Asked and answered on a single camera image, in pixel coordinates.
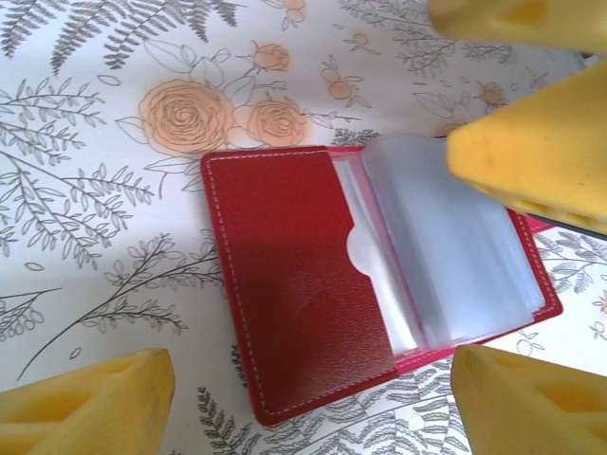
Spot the floral patterned table cover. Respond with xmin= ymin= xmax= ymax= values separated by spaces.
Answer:
xmin=0 ymin=0 xmax=607 ymax=455

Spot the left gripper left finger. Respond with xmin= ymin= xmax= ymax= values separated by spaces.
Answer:
xmin=0 ymin=348 xmax=175 ymax=455

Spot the red leather card holder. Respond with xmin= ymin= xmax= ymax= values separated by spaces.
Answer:
xmin=199 ymin=134 xmax=565 ymax=430

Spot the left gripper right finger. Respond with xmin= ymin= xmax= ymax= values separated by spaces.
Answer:
xmin=450 ymin=344 xmax=607 ymax=455

